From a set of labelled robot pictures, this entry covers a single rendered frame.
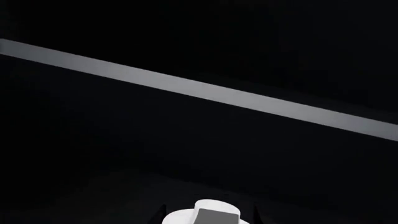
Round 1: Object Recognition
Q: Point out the grey cabinet edge strip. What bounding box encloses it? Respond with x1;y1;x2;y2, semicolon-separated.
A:
0;38;398;142

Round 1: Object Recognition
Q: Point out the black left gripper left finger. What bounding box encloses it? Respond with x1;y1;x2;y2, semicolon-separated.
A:
151;203;168;224

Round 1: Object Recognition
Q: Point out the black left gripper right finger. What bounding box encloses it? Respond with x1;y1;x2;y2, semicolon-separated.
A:
252;202;267;224

